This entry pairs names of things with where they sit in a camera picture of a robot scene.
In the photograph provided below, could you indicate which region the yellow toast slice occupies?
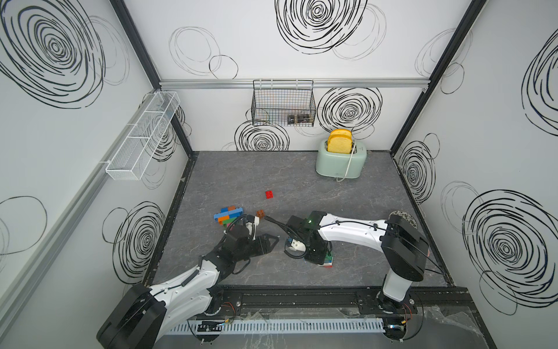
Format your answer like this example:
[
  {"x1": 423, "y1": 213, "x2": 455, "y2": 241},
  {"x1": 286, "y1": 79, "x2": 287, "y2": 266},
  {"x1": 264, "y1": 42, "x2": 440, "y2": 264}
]
[{"x1": 327, "y1": 129, "x2": 353, "y2": 154}]

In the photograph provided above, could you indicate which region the white wire wall shelf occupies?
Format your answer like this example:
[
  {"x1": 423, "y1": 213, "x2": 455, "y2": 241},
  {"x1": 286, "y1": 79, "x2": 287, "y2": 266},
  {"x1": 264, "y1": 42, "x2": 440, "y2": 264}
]
[{"x1": 105, "y1": 90, "x2": 180, "y2": 181}]

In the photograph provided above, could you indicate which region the black wire wall basket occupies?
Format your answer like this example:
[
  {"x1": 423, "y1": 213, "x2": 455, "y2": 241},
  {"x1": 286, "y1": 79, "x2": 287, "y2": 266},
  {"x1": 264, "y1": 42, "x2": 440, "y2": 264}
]
[{"x1": 251, "y1": 87, "x2": 317, "y2": 127}]

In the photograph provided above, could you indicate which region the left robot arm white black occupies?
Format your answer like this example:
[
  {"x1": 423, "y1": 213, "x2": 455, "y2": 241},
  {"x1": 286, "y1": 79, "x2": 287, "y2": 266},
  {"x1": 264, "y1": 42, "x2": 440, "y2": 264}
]
[{"x1": 96, "y1": 223, "x2": 279, "y2": 348}]

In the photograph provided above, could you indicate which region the white toaster cable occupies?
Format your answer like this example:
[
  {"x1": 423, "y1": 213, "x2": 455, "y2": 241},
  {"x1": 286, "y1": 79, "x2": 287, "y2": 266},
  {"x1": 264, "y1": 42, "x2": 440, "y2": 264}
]
[{"x1": 336, "y1": 140, "x2": 357, "y2": 183}]

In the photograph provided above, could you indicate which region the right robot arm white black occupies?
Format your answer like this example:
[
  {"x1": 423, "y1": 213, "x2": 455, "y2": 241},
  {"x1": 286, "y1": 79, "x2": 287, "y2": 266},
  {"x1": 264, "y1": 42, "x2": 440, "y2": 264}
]
[{"x1": 285, "y1": 211, "x2": 430, "y2": 314}]

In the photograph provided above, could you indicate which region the grey wall rail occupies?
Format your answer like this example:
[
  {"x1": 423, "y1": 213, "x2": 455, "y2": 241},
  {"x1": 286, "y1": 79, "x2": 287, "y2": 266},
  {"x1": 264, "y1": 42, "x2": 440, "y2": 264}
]
[{"x1": 160, "y1": 78, "x2": 430, "y2": 90}]

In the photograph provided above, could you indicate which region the white cable duct strip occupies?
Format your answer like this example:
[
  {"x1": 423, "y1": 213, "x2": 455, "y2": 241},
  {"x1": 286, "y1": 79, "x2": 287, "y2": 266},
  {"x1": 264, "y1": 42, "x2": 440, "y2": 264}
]
[{"x1": 168, "y1": 318, "x2": 385, "y2": 336}]

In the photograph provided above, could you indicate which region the mint green toaster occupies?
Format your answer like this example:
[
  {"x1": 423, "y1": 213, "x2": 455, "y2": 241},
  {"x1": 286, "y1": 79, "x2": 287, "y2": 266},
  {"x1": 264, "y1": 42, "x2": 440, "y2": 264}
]
[{"x1": 315, "y1": 140, "x2": 367, "y2": 179}]

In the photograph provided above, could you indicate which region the blue lego brick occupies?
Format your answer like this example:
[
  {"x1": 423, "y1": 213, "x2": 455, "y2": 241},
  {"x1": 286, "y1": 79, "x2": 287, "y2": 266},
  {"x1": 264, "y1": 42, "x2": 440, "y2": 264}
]
[{"x1": 214, "y1": 208, "x2": 244, "y2": 220}]

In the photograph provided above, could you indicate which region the black corner frame post right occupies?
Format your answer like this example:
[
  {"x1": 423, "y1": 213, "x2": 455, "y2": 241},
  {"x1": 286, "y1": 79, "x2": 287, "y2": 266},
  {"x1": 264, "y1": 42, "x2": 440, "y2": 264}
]
[{"x1": 389, "y1": 0, "x2": 488, "y2": 156}]

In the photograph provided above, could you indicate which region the patterned ceramic bowl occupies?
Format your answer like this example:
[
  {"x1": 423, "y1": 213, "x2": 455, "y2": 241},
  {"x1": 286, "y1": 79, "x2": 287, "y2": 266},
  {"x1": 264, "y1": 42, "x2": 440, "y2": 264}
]
[{"x1": 389, "y1": 210, "x2": 414, "y2": 220}]

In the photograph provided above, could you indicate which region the black corner frame post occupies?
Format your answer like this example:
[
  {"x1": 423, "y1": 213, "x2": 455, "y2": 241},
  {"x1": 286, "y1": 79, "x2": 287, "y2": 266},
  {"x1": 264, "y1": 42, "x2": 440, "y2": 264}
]
[
  {"x1": 110, "y1": 0, "x2": 194, "y2": 159},
  {"x1": 389, "y1": 0, "x2": 488, "y2": 156}
]

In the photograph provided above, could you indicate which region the orange lego brick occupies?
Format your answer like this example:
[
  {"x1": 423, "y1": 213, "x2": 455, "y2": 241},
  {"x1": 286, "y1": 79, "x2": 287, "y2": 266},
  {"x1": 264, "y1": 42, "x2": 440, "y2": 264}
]
[{"x1": 217, "y1": 215, "x2": 230, "y2": 224}]

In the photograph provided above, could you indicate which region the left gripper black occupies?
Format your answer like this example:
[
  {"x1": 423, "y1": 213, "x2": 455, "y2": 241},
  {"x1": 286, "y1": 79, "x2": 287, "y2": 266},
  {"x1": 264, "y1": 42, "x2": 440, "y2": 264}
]
[{"x1": 233, "y1": 233, "x2": 279, "y2": 263}]

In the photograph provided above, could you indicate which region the black corner frame post left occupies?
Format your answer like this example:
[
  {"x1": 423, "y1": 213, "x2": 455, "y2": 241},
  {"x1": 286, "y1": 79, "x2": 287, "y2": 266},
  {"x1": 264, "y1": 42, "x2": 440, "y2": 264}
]
[{"x1": 110, "y1": 0, "x2": 194, "y2": 159}]

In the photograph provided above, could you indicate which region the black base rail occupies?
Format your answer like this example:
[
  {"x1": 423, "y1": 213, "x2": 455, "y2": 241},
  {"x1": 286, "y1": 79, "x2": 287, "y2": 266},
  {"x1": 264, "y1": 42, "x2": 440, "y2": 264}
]
[{"x1": 214, "y1": 285, "x2": 474, "y2": 316}]

